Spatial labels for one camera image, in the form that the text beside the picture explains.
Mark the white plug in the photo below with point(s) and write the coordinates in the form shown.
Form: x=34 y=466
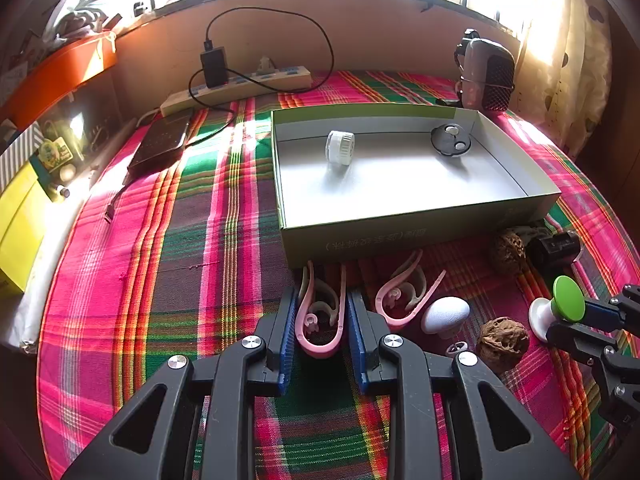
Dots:
x=265 y=66

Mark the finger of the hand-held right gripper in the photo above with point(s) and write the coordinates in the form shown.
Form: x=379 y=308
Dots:
x=600 y=312
x=575 y=340

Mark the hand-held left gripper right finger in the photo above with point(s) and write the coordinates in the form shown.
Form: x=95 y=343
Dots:
x=357 y=345

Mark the striped box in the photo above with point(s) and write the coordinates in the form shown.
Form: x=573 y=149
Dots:
x=20 y=152

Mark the pink clip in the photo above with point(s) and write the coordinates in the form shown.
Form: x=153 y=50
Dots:
x=387 y=316
x=316 y=349

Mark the pink plaid blanket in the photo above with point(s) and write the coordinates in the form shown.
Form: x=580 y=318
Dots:
x=175 y=260

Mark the white round cap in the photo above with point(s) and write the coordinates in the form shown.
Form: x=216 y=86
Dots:
x=340 y=146

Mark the black round disc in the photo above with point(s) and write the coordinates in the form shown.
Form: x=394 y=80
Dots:
x=450 y=140

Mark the grey and black heater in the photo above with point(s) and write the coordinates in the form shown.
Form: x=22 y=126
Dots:
x=480 y=70

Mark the black charger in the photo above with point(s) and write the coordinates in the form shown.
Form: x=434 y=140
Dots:
x=214 y=67

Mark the black power bank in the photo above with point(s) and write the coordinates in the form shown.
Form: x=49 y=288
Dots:
x=160 y=142

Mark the black flashlight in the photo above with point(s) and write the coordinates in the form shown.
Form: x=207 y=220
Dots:
x=552 y=250

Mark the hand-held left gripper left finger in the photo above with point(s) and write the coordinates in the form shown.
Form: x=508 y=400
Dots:
x=287 y=340

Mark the orange shelf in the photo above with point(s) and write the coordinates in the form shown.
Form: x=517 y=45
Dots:
x=55 y=72

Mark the green cardboard box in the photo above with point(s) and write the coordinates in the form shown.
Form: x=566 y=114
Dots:
x=380 y=180

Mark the yellow box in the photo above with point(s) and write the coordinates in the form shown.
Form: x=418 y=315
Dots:
x=17 y=225

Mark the green sticker card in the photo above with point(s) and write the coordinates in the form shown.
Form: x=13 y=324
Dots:
x=55 y=150

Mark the dotted cream curtain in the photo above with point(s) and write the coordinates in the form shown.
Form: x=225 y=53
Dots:
x=565 y=85

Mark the brown walnut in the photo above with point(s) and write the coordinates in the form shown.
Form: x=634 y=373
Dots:
x=507 y=251
x=502 y=345

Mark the pile of plastic bags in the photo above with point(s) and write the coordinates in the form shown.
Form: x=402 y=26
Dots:
x=75 y=15

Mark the white power strip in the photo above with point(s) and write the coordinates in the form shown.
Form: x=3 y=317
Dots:
x=280 y=80

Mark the green and white knob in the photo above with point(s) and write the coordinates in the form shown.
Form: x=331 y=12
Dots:
x=567 y=297

